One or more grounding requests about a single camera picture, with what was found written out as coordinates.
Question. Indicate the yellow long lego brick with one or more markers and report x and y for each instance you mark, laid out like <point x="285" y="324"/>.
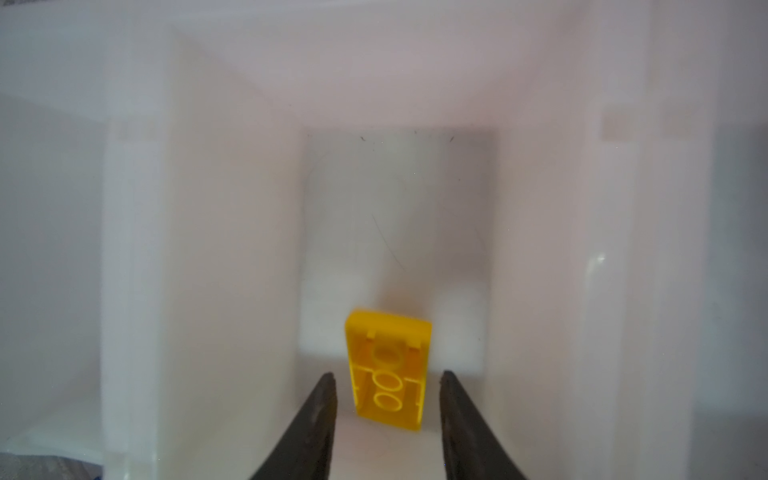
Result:
<point x="388" y="357"/>

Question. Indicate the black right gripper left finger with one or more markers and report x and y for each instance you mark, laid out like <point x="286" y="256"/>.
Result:
<point x="305" y="449"/>

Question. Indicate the white left plastic bin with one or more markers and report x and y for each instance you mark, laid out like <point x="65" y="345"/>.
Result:
<point x="51" y="226"/>

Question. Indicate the white middle plastic bin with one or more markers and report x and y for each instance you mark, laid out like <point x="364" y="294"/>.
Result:
<point x="530" y="177"/>

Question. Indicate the white plastic bin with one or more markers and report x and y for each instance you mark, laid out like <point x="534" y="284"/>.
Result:
<point x="51" y="226"/>
<point x="729" y="433"/>
<point x="530" y="177"/>

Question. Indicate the white right plastic bin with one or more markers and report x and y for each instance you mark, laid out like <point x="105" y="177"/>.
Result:
<point x="729" y="433"/>

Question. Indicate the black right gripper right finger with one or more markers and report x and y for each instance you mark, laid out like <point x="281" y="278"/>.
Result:
<point x="470" y="449"/>

